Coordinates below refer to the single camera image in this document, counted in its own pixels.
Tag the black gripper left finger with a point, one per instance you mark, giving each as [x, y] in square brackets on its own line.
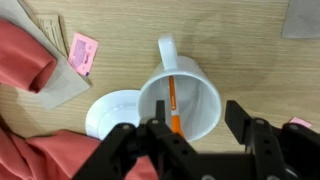
[160, 111]

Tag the small pink sachet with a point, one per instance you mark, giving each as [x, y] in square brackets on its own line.
[300, 122]

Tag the orange white marker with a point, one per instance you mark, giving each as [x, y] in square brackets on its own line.
[173, 100]

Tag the white ceramic mug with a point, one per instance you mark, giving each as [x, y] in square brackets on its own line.
[200, 100]

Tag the brown paper napkin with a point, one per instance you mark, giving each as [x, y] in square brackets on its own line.
[63, 83]

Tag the red cloth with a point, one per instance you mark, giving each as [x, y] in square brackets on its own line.
[40, 153]

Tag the brown paper sachet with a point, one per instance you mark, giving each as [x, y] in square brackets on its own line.
[53, 31]

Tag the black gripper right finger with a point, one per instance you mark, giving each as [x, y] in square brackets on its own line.
[237, 120]

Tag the pink printed sachet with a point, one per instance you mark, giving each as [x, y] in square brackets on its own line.
[82, 53]

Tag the white ceramic saucer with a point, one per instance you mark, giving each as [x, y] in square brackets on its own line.
[113, 110]

